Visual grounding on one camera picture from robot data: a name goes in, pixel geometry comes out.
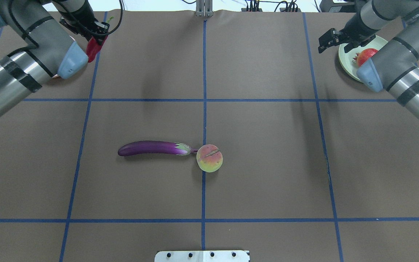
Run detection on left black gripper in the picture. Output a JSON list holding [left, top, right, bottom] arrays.
[[59, 11, 109, 41]]

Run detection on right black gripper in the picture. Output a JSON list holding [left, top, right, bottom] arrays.
[[318, 24, 377, 54]]

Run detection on red yellow pomegranate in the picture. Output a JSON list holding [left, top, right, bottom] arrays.
[[352, 48, 378, 67]]

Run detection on red chili pepper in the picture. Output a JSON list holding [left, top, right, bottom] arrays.
[[85, 16, 114, 63]]

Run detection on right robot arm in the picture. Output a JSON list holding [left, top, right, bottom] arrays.
[[318, 0, 419, 119]]

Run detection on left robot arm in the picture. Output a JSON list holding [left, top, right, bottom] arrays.
[[0, 0, 118, 117]]

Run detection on green plate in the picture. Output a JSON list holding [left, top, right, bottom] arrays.
[[339, 36, 388, 82]]

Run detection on brown paper table mat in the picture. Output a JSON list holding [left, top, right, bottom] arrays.
[[0, 11, 419, 262]]

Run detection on purple eggplant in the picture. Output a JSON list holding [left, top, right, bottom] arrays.
[[117, 140, 197, 156]]

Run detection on pink yellow peach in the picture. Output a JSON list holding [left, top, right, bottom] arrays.
[[196, 144, 223, 173]]

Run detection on white mounting plate with holes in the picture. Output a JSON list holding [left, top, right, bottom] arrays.
[[154, 250, 251, 262]]

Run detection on aluminium frame post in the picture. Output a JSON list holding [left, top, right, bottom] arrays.
[[195, 0, 214, 17]]

